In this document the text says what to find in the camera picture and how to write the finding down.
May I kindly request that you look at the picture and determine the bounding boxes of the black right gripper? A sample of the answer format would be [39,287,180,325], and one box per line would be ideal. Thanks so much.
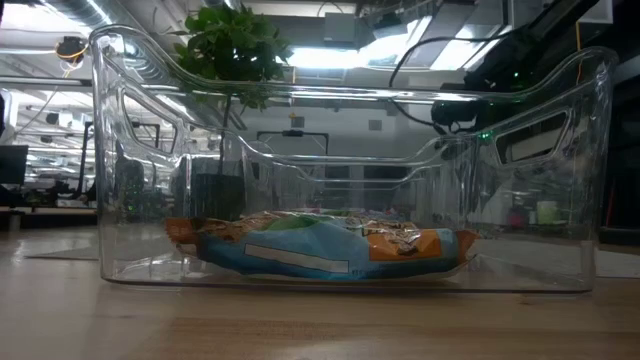
[431,100,481,131]

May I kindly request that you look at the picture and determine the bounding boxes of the orange-ended granola bar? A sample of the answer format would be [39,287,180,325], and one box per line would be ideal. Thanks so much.
[164,209,481,283]

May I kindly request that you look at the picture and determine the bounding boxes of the green cup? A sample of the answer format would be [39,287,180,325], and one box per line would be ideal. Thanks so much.
[535,200,559,226]

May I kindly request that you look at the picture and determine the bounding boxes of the green plant in black pot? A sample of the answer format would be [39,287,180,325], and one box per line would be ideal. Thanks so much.
[169,2,296,222]

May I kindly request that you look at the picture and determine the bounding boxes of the clear plastic bin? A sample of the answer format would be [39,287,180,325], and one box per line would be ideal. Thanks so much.
[88,23,620,295]

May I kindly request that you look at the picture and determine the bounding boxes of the black computer monitor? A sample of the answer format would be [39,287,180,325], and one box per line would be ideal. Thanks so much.
[0,144,30,186]

